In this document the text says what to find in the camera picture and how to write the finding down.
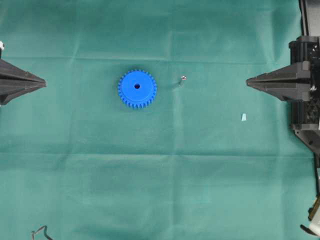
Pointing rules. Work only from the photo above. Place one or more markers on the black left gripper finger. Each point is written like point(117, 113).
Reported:
point(11, 89)
point(11, 72)

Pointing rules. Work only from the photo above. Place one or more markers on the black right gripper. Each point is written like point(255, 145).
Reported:
point(305, 64)

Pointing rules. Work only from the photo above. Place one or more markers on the grey metal shaft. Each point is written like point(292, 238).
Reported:
point(182, 81)

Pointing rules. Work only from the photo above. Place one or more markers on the blue plastic gear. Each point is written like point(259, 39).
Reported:
point(137, 89)

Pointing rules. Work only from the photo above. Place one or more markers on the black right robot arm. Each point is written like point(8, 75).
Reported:
point(299, 82)

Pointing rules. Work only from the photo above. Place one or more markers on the white left gripper part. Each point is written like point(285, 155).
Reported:
point(2, 46)

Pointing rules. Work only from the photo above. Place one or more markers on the small white paper scrap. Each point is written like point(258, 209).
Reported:
point(243, 117)

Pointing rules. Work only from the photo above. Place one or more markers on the green table cloth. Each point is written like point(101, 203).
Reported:
point(75, 158)

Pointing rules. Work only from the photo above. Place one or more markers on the yellow and white connector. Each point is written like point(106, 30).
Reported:
point(314, 218)

